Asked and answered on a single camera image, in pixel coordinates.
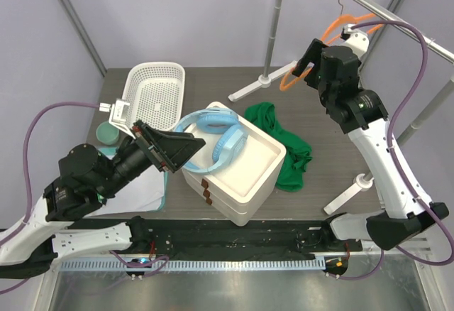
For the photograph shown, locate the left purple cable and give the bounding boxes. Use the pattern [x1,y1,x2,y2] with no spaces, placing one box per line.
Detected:
[0,101,102,294]

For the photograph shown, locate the white perforated plastic basket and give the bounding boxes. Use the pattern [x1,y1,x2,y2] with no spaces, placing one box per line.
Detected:
[122,62,185,131]

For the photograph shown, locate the purple cable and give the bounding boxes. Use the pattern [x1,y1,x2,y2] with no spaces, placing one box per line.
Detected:
[0,101,102,294]
[350,20,454,280]

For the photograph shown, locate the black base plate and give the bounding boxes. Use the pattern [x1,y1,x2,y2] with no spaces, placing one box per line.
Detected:
[126,217,362,261]

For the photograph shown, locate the green plastic cup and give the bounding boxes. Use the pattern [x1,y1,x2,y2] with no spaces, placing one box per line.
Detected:
[95,121,120,146]

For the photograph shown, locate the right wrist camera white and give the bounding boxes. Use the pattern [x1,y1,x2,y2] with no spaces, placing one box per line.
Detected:
[340,23,370,60]

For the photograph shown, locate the teal bordered mat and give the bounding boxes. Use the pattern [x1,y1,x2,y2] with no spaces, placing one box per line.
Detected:
[92,145,171,214]

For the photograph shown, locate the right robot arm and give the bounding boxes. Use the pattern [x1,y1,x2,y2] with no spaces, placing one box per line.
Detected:
[292,39,449,251]

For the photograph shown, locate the metal clothes rack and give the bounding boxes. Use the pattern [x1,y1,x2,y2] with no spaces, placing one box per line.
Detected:
[227,0,454,216]

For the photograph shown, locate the green t shirt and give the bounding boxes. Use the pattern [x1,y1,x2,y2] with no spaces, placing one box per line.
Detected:
[243,101,314,192]

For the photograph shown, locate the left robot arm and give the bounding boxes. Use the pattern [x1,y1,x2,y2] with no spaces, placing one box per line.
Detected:
[1,121,206,279]

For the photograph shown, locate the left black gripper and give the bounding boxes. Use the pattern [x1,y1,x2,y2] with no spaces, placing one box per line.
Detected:
[100,119,209,198]

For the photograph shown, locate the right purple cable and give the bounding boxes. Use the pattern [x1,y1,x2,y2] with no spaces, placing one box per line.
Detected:
[350,20,454,280]

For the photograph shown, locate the orange clothes hanger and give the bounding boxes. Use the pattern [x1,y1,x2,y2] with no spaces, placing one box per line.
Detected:
[279,0,384,92]

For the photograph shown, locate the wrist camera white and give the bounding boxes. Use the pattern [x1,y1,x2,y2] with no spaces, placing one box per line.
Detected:
[99,99,134,138]
[340,23,370,60]

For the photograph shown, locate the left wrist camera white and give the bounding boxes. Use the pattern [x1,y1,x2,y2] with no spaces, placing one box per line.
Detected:
[99,99,134,138]

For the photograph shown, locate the light blue headphones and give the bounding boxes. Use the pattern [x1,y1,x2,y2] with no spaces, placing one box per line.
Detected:
[175,107,248,175]

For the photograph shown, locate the white slotted cable duct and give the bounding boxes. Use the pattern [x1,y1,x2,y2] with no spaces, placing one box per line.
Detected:
[60,257,326,273]

